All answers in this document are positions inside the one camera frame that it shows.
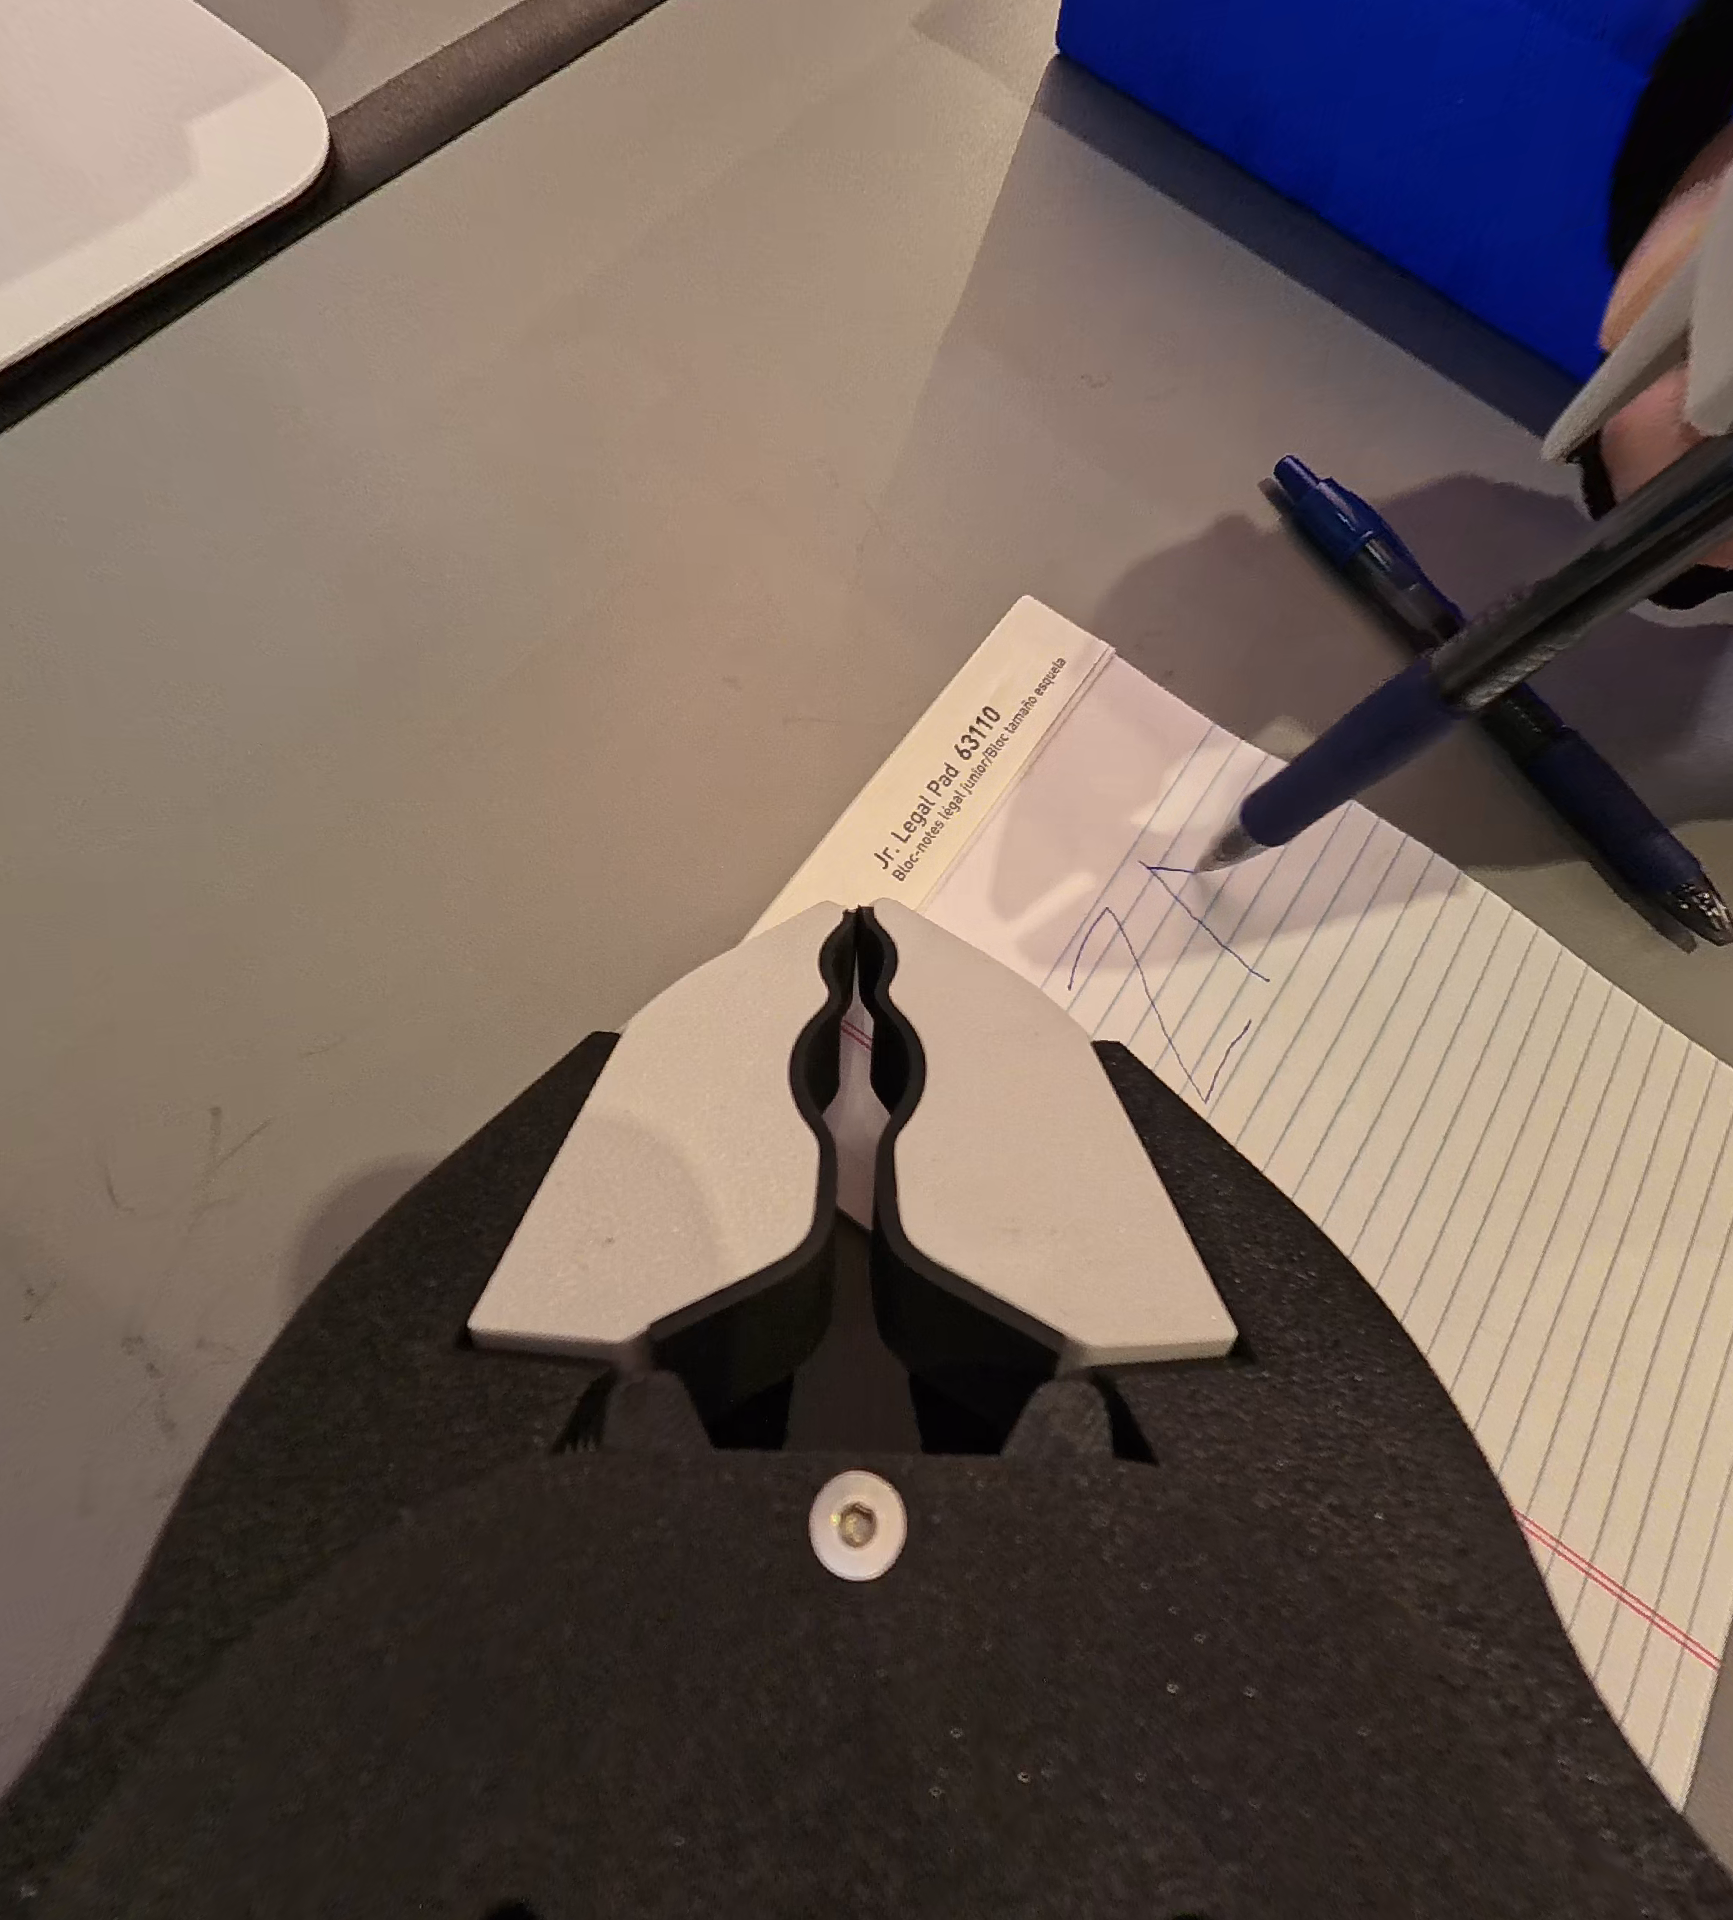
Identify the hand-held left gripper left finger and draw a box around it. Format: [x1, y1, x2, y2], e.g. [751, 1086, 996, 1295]
[465, 899, 866, 1454]

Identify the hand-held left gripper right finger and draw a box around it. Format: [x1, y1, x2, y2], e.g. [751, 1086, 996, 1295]
[865, 895, 1244, 1454]

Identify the blue retractable pen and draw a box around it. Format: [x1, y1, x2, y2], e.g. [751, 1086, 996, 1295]
[1268, 453, 1733, 951]
[1201, 391, 1733, 875]

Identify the white lined notepad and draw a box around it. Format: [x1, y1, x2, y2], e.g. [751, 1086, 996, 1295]
[754, 595, 1733, 1814]

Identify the person's right hand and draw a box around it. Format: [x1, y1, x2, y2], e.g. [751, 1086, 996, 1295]
[1598, 112, 1733, 579]

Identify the blue plastic bin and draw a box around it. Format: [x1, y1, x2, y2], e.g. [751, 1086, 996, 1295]
[1054, 0, 1733, 383]

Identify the white and wood document stand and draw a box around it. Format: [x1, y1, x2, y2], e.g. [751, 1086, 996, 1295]
[0, 0, 331, 428]

